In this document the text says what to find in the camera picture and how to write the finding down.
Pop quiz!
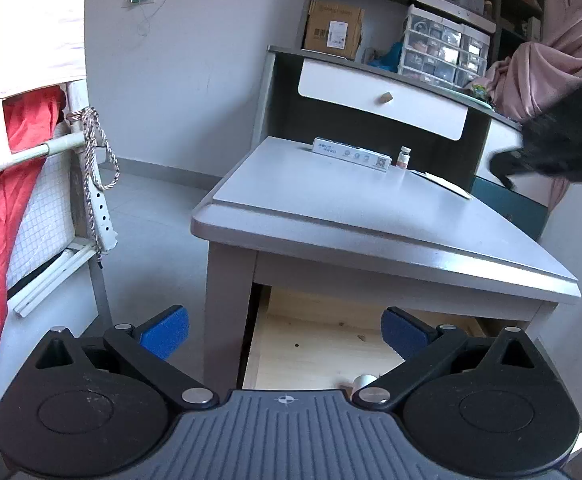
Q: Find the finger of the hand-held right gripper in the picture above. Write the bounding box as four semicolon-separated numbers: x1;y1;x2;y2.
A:
488;145;526;191

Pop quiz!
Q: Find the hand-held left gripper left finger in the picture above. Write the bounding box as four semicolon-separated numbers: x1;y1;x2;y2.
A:
36;304;220;414

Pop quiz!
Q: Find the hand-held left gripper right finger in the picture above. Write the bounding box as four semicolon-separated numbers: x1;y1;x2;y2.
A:
351;306;542;409

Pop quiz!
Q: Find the white plastic bottle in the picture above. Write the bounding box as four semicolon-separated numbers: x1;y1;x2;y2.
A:
352;374;380;397

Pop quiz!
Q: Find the large white nightstand drawer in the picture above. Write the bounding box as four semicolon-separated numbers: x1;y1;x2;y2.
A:
241;284;582;466

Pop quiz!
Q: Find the narrow white desk drawer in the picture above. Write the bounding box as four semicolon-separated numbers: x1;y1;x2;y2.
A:
473;117;554;209

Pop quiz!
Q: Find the clear plastic drawer organizer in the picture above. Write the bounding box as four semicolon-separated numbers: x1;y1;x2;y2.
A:
398;4;492;92

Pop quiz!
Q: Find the wide white desk drawer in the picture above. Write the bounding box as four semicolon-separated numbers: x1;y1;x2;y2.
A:
297;57;470;142

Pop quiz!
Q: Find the teal cabinet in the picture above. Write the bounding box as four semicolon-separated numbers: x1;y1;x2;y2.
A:
471;177;552;244

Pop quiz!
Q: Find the white paper sheet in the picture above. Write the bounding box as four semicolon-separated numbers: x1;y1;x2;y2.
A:
410;169;474;201

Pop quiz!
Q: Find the pink cloth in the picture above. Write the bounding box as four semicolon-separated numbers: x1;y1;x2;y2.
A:
483;0;582;212

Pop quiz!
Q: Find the colourful toy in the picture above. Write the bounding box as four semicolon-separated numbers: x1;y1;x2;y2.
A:
468;80;497;109

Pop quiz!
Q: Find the grey white nightstand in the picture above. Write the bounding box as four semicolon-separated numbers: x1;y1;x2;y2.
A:
191;135;582;397

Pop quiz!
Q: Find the dark shelf unit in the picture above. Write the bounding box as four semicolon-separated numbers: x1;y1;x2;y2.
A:
313;0;548;53

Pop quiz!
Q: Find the white blue medicine box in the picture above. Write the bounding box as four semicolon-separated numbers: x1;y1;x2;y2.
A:
312;136;392;174

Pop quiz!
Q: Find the teal plastic bag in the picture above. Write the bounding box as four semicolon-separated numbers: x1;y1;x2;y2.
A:
368;41;404;72

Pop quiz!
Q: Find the red cloth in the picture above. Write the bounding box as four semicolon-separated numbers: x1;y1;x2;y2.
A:
0;85;68;467

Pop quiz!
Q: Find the cardboard box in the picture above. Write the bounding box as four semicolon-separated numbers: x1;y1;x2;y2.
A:
303;0;367;61

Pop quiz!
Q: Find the dark grey desk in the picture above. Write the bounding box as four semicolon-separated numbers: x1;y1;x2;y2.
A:
252;45;554;243

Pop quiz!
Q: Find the white bedding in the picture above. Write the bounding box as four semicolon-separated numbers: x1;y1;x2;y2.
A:
0;0;88;102

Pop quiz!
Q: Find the braided rope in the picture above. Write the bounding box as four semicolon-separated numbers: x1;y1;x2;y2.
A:
67;106;121;267

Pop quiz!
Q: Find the white bed frame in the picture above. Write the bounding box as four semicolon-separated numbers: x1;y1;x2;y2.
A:
0;77;120;319

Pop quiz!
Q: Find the white charging cable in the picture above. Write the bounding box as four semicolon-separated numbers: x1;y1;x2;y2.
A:
137;0;170;39

